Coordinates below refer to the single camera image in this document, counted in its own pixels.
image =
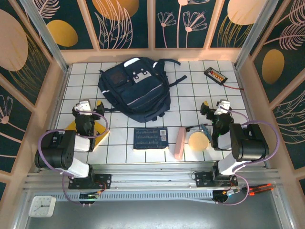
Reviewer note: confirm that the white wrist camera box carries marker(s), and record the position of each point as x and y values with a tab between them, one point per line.
83	106
224	106

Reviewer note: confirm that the black charger board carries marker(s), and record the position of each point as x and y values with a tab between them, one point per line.
215	75

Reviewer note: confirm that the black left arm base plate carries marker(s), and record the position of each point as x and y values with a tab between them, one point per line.
104	179

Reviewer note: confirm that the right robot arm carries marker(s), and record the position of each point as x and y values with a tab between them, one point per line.
250	145

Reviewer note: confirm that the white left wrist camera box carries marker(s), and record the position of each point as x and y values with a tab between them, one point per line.
83	106

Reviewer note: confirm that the aluminium mounting rail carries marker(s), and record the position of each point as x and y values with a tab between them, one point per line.
155	177

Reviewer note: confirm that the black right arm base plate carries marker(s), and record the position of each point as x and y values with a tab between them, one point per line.
202	179

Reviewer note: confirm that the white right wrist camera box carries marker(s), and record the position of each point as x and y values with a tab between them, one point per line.
224	106

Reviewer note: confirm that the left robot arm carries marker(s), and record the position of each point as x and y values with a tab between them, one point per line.
52	155

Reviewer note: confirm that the white square clock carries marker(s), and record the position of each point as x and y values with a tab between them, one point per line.
42	206

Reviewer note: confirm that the orange black pliers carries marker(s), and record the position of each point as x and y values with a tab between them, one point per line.
259	188

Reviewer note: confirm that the navy blue backpack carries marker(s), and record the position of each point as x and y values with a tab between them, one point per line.
143	95

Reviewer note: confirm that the dark blue book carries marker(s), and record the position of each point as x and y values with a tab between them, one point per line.
150	138

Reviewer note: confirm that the teal pen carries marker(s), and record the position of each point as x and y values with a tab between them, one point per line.
206	132

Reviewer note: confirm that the round beige disc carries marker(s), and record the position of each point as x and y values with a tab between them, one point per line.
197	142

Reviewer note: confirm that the small controller board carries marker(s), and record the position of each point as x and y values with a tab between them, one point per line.
91	195
226	193

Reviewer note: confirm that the yellow book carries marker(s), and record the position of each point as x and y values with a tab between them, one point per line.
102	133

